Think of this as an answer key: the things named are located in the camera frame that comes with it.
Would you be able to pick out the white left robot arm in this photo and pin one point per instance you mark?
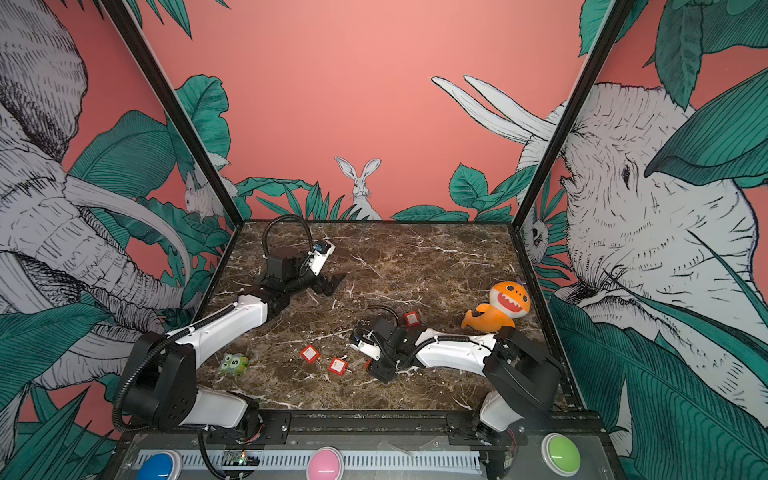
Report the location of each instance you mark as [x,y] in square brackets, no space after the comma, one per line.
[158,388]

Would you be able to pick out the blue push button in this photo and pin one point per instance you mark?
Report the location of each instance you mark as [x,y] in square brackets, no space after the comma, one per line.
[165,465]

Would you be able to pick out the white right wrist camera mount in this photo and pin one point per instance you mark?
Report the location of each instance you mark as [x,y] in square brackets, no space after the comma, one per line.
[364,341]

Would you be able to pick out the white slotted cable duct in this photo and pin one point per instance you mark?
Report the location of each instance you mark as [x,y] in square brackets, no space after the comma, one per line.
[461,462]

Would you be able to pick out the orange shark plush toy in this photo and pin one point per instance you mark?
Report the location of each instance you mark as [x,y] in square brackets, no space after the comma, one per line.
[507,301]

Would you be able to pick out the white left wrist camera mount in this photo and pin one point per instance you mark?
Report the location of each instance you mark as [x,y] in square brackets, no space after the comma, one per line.
[318,256]

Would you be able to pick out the black corner frame post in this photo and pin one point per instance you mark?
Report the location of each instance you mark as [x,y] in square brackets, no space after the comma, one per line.
[126,25]
[612,24]

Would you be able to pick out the green push button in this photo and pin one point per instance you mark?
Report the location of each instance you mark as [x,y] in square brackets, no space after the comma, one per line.
[560,454]

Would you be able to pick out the black corner frame post right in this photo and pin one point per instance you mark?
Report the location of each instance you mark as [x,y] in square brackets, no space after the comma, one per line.
[612,24]

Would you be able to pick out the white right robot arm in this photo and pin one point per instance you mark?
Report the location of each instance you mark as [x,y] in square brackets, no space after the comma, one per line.
[525,377]

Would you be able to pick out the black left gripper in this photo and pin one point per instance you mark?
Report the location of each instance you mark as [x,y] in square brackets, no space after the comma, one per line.
[330,285]

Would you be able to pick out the black corner frame post left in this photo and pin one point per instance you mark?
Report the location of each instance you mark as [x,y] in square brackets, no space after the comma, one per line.
[126,25]

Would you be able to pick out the pink push button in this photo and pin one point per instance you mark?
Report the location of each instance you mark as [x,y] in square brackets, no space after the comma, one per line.
[326,463]

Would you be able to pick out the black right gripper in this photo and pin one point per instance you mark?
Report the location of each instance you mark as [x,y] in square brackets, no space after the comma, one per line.
[375,370]

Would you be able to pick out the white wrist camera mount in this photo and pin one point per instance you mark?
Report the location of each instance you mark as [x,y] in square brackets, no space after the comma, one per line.
[364,341]
[318,256]

